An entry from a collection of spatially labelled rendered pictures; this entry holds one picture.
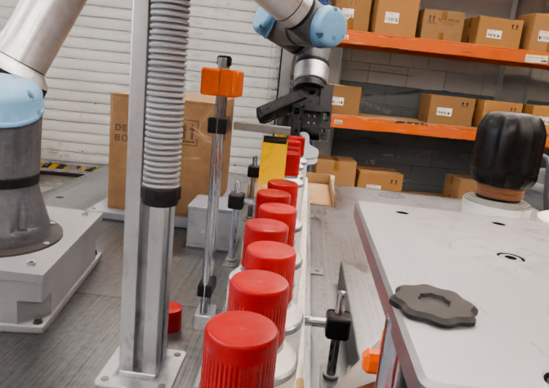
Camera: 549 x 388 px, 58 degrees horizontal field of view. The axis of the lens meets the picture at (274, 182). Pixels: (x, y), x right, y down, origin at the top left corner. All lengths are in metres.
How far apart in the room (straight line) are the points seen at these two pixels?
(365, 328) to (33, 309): 0.44
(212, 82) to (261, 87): 4.36
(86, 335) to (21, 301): 0.09
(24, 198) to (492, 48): 4.25
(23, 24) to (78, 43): 4.24
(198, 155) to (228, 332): 0.93
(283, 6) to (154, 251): 0.52
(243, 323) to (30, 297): 0.53
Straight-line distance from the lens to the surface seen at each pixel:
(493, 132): 0.67
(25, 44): 0.90
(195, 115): 1.12
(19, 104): 0.75
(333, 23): 0.95
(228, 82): 0.55
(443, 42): 4.51
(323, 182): 1.75
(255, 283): 0.27
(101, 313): 0.79
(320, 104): 1.06
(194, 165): 1.14
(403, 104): 5.30
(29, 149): 0.77
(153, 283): 0.58
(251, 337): 0.22
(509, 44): 4.90
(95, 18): 5.11
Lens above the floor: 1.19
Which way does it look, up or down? 12 degrees down
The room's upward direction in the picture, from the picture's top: 6 degrees clockwise
